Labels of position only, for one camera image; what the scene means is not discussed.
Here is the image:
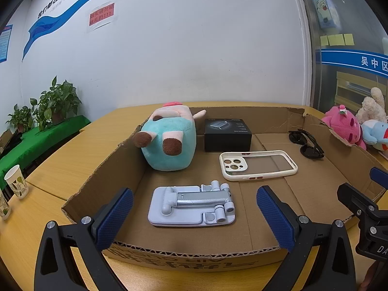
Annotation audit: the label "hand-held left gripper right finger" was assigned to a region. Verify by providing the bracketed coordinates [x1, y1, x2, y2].
[256, 186, 356, 291]

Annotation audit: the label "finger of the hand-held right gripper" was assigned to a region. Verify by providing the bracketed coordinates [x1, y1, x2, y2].
[369, 167, 388, 192]
[337, 183, 380, 219]

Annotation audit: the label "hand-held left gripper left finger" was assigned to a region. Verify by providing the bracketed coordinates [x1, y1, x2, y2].
[33, 187, 134, 291]

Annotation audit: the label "white phone case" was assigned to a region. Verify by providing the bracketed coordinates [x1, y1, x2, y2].
[219, 150, 299, 182]

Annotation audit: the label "black sunglasses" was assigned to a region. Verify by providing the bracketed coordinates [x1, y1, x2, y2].
[288, 129, 325, 160]

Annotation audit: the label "grey folding phone stand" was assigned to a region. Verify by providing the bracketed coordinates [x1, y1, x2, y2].
[147, 180, 237, 227]

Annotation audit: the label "shallow cardboard box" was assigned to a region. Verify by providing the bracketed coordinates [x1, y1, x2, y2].
[61, 106, 388, 272]

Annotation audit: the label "black barcode product box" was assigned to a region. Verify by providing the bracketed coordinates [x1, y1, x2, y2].
[204, 118, 253, 153]

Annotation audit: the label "white and blue plush toy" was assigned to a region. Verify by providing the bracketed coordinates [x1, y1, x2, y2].
[362, 119, 388, 152]

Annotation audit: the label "pink plush toy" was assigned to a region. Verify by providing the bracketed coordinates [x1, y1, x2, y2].
[321, 105, 367, 150]

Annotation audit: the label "beige plush toy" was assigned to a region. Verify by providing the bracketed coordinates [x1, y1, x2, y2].
[355, 87, 388, 125]

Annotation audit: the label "wooden shelf behind glass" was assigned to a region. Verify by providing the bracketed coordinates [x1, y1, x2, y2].
[335, 72, 388, 110]

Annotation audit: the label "teal and pink pig plush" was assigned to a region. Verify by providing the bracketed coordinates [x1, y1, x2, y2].
[133, 100, 207, 172]

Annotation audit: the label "leaf print paper cup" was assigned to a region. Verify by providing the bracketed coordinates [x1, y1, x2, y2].
[4, 164, 30, 200]
[0, 189, 12, 220]

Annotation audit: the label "green tablecloth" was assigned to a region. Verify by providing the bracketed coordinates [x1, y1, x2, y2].
[0, 115, 91, 182]

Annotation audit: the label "blue banner strip on glass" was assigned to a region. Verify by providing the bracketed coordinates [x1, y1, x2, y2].
[321, 50, 388, 76]

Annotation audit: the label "large potted green plant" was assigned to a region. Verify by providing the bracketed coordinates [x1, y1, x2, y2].
[30, 76, 82, 131]

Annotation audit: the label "small potted green plant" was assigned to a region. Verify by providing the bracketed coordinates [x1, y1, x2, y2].
[5, 104, 34, 134]

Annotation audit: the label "cartoon poster on glass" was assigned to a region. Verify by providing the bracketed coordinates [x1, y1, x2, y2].
[312, 0, 338, 28]

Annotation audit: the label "white and red wall notice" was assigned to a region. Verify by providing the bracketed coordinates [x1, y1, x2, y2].
[86, 1, 117, 32]

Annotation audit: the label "blue wave wall decal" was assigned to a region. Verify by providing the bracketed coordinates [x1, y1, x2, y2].
[22, 0, 258, 63]

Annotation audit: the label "blue wall notice board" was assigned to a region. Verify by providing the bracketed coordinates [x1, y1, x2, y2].
[0, 24, 14, 64]

